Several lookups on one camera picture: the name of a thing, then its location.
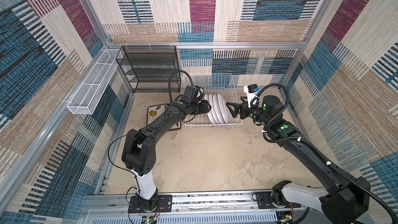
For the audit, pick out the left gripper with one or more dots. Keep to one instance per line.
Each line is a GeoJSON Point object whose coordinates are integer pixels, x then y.
{"type": "Point", "coordinates": [204, 109]}

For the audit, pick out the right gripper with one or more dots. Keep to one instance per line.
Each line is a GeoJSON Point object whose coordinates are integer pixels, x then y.
{"type": "Point", "coordinates": [243, 107]}

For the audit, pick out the white round plate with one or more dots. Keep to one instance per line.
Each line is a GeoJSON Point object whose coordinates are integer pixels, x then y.
{"type": "Point", "coordinates": [218, 108]}
{"type": "Point", "coordinates": [213, 109]}
{"type": "Point", "coordinates": [209, 114]}
{"type": "Point", "coordinates": [223, 107]}

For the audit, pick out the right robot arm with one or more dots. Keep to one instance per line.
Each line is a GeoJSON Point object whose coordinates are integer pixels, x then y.
{"type": "Point", "coordinates": [343, 197]}

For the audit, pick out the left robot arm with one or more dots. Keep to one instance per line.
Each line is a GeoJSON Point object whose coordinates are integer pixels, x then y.
{"type": "Point", "coordinates": [139, 155]}

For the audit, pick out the black mesh shelf rack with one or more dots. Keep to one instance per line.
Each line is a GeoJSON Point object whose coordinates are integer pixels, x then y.
{"type": "Point", "coordinates": [148, 68]}

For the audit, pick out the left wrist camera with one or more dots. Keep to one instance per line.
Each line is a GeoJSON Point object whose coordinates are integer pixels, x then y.
{"type": "Point", "coordinates": [191, 94]}

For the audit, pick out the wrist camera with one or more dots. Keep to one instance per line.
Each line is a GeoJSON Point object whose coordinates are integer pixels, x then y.
{"type": "Point", "coordinates": [252, 95]}
{"type": "Point", "coordinates": [191, 94]}

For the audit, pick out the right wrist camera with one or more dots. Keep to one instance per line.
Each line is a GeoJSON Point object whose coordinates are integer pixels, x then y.
{"type": "Point", "coordinates": [252, 95]}

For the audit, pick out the white wire dish rack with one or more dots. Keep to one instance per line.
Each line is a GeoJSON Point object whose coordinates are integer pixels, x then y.
{"type": "Point", "coordinates": [214, 84]}

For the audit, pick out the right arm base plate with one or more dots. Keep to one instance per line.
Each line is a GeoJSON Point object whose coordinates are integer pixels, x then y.
{"type": "Point", "coordinates": [265, 200]}

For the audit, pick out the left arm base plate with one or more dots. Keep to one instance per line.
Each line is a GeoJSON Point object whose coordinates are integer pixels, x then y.
{"type": "Point", "coordinates": [162, 203]}

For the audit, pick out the white mesh wall basket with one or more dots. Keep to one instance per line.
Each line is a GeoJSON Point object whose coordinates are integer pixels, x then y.
{"type": "Point", "coordinates": [89, 93]}

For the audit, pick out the aluminium mounting rail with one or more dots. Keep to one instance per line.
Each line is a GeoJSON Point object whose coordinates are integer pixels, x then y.
{"type": "Point", "coordinates": [212, 207]}

